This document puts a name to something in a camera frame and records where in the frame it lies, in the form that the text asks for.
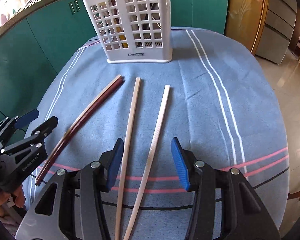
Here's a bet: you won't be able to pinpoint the person's hand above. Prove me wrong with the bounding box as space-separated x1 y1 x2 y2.
0 185 25 217

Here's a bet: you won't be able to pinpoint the beige wooden chopstick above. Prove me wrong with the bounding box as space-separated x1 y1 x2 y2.
115 77 141 240

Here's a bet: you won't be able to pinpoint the teal lower kitchen cabinets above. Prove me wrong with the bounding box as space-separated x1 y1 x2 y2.
0 0 232 145

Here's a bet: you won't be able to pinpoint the silver refrigerator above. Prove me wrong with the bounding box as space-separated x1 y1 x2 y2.
256 0 298 64

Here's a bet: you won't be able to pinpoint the gold handled spoon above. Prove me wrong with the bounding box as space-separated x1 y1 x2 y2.
116 27 128 48

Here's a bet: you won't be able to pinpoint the blue striped table cloth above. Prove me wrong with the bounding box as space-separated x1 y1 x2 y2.
28 28 289 239

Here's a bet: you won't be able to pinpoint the wooden glass sliding door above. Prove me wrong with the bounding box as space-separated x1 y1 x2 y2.
224 0 269 55

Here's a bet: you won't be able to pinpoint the white plastic utensil basket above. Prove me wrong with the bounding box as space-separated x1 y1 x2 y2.
82 0 173 63

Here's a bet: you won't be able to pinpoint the cream white chopstick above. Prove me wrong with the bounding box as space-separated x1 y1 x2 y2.
123 85 170 240

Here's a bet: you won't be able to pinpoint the dark red chopstick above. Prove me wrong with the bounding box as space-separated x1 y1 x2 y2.
35 76 125 186
36 75 124 186

